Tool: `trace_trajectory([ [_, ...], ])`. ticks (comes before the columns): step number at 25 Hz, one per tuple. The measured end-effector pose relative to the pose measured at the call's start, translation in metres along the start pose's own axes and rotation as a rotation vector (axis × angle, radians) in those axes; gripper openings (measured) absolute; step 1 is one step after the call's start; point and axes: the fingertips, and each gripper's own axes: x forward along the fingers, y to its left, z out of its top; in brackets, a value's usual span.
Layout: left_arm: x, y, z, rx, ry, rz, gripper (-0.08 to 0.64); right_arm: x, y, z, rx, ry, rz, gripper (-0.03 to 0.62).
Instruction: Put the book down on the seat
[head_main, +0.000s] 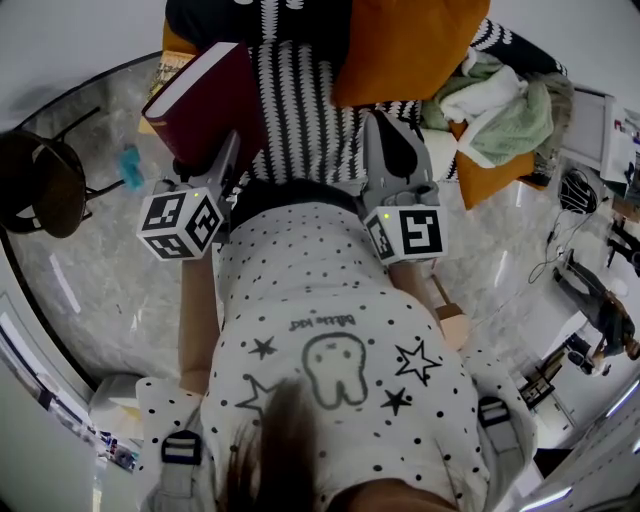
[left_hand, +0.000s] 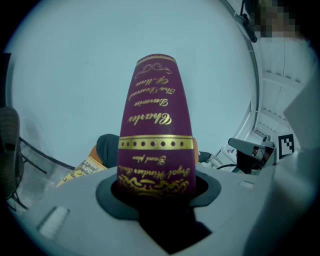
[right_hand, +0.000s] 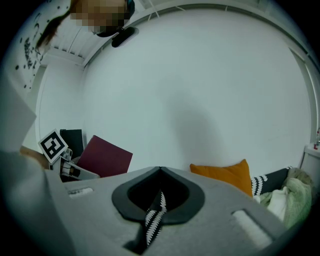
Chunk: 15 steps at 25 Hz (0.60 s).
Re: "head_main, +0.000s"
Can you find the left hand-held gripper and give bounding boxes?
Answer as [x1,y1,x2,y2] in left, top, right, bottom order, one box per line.
[136,131,242,261]

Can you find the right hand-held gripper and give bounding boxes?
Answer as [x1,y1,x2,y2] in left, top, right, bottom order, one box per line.
[359,110,449,266]

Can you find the maroon hardcover book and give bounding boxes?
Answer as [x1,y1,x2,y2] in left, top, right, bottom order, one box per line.
[141,41,269,169]

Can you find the orange sofa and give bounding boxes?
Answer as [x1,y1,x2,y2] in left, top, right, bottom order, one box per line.
[162,0,571,191]

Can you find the person's left forearm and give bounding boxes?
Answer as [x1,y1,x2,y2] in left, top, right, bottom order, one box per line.
[177,254,226,396]

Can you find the person's right forearm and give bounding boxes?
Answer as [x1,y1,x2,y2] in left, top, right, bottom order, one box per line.
[387,259,446,331]

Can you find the yellow paperback book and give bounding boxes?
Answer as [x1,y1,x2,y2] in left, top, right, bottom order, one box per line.
[138,49,199,136]

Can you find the white pillow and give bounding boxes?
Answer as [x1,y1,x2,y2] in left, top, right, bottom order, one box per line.
[418,127,459,182]

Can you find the black trousers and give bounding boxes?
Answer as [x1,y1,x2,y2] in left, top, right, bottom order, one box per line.
[227,177,369,241]

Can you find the orange cushion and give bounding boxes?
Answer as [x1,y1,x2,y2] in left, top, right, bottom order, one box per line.
[449,119,549,211]
[330,0,492,108]

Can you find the teal fluffy duster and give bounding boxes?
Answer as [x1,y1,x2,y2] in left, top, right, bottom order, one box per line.
[115,143,146,191]

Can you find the black white striped blanket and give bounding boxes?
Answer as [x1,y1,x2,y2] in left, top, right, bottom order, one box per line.
[164,0,569,186]

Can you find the green white fleece blanket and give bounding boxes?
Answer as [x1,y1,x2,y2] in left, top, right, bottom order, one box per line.
[419,47,555,169]

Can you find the white spotted t-shirt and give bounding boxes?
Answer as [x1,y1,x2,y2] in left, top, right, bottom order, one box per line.
[134,202,539,512]

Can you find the black round chair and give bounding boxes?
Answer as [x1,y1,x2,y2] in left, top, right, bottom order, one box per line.
[0,105,126,240]

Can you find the grey brown knitted throw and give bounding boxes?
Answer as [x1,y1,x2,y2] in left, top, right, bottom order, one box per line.
[524,69,576,174]

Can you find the white desk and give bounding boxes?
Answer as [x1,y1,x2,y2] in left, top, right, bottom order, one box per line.
[562,87,640,186]

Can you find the cardboard box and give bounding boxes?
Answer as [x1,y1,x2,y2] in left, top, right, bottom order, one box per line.
[612,197,640,224]

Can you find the white round bin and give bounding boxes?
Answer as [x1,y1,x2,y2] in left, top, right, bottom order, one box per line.
[89,373,146,441]

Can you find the black metal rack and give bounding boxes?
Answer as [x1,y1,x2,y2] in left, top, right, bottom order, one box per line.
[517,344,566,411]

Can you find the thin floor cable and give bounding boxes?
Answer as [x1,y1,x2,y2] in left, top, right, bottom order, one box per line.
[528,209,601,284]

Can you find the black coiled cable bundle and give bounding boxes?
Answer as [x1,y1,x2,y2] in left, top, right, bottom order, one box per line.
[558,168,600,216]

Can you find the left grey harness strap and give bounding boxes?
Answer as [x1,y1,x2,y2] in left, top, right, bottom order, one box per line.
[149,429,204,512]

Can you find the grey harness strap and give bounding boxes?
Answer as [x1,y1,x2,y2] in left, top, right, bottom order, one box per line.
[477,396,524,456]
[149,429,204,512]

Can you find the right grey harness strap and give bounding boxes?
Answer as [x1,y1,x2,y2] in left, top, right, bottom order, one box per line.
[477,396,524,456]

